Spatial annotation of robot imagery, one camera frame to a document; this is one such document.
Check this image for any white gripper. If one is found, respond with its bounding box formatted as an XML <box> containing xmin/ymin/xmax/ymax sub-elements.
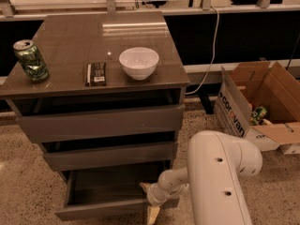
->
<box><xmin>139</xmin><ymin>182</ymin><xmax>166</xmax><ymax>225</ymax></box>

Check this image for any grey bottom drawer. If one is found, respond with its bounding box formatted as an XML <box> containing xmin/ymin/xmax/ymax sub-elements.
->
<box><xmin>55</xmin><ymin>160</ymin><xmax>170</xmax><ymax>221</ymax></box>

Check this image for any grey drawer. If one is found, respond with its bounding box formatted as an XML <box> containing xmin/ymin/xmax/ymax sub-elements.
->
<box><xmin>55</xmin><ymin>160</ymin><xmax>170</xmax><ymax>221</ymax></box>
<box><xmin>44</xmin><ymin>142</ymin><xmax>178</xmax><ymax>172</ymax></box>
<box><xmin>18</xmin><ymin>105</ymin><xmax>185</xmax><ymax>143</ymax></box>

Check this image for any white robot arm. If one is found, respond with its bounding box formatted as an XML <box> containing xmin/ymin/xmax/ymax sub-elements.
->
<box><xmin>141</xmin><ymin>130</ymin><xmax>263</xmax><ymax>225</ymax></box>

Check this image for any grey middle drawer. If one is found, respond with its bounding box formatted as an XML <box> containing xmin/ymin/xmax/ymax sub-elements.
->
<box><xmin>44</xmin><ymin>142</ymin><xmax>178</xmax><ymax>172</ymax></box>

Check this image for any grey top drawer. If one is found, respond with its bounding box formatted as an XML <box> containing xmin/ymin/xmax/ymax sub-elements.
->
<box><xmin>18</xmin><ymin>105</ymin><xmax>185</xmax><ymax>143</ymax></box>

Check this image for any grey drawer cabinet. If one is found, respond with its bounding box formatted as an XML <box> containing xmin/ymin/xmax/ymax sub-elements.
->
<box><xmin>0</xmin><ymin>11</ymin><xmax>190</xmax><ymax>202</ymax></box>

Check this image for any white bowl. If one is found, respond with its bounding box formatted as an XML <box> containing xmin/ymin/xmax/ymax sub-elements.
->
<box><xmin>119</xmin><ymin>47</ymin><xmax>159</xmax><ymax>80</ymax></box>

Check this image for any green bag in box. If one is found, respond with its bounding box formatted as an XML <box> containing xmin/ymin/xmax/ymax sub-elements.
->
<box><xmin>249</xmin><ymin>106</ymin><xmax>267</xmax><ymax>126</ymax></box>

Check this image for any white corovan cardboard box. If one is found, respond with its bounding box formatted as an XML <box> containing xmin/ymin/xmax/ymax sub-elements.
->
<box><xmin>215</xmin><ymin>61</ymin><xmax>300</xmax><ymax>155</ymax></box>

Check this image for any green soda can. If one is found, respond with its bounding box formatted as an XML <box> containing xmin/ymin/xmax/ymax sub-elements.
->
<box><xmin>13</xmin><ymin>39</ymin><xmax>49</xmax><ymax>83</ymax></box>

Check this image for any white cable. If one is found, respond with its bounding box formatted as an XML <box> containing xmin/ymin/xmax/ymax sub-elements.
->
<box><xmin>185</xmin><ymin>6</ymin><xmax>220</xmax><ymax>97</ymax></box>

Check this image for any black cable right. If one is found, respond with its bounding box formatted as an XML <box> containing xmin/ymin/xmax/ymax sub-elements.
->
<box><xmin>286</xmin><ymin>35</ymin><xmax>300</xmax><ymax>71</ymax></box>

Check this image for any metal railing frame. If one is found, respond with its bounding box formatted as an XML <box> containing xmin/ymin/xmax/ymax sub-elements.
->
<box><xmin>0</xmin><ymin>0</ymin><xmax>300</xmax><ymax>22</ymax></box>

